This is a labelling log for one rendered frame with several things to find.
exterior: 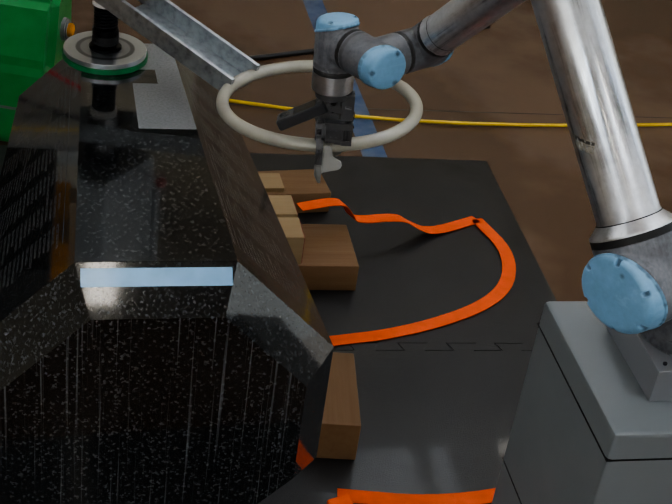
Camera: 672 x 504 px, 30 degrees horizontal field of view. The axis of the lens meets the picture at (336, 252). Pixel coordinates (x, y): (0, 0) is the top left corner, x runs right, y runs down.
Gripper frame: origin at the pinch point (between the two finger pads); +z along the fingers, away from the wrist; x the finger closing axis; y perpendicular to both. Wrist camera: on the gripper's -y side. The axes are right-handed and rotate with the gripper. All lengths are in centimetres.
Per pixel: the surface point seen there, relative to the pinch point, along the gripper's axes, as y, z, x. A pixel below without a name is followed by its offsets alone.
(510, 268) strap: 66, 84, 100
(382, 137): 14.2, -7.8, 3.6
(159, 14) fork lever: -42, -13, 53
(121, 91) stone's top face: -50, 1, 37
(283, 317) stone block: -4.8, 18.8, -30.9
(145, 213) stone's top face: -35.6, 3.6, -17.8
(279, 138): -8.6, -7.3, 0.4
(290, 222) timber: -6, 62, 82
